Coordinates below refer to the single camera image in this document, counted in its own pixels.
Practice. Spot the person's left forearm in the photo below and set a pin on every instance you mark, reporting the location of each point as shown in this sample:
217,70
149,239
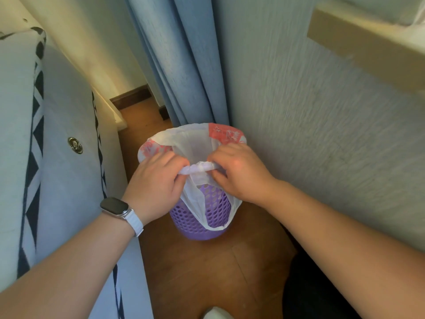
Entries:
66,269

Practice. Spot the purple perforated waste basket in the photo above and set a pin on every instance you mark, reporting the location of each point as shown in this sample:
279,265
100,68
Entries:
215,204

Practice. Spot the dark brown baseboard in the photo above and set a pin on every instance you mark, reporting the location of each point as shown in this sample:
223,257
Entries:
131,96

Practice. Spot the smartwatch with white band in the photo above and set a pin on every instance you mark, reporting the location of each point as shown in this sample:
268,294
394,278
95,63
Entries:
114,206

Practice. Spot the person's left thumb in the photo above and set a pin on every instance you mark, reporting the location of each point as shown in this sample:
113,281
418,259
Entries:
179,186

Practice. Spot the person's black trouser leg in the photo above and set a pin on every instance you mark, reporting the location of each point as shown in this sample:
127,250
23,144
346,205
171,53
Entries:
315,289

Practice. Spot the person's left hand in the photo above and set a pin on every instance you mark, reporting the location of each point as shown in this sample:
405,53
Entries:
151,191

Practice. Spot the person's right hand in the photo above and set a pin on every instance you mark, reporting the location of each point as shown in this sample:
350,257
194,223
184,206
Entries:
245,176

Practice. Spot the grey sofa black white trim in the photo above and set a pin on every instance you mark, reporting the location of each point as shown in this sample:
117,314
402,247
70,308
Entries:
63,129

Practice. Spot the person's right forearm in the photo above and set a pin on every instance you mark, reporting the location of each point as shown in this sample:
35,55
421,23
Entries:
345,249

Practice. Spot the white slipper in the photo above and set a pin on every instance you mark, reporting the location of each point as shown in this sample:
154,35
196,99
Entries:
218,313

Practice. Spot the beige wooden shelf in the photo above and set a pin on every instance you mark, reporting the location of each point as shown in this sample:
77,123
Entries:
365,46

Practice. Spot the round metal sofa button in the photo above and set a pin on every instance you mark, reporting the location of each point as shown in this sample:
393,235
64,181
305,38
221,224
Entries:
75,145

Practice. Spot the white plastic bag red print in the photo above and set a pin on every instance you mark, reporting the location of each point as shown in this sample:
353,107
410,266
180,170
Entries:
196,142

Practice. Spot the person's right thumb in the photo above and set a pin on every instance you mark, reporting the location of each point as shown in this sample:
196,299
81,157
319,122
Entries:
219,178

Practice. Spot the blue curtain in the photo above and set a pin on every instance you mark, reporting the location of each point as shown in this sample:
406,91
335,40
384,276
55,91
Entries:
189,56

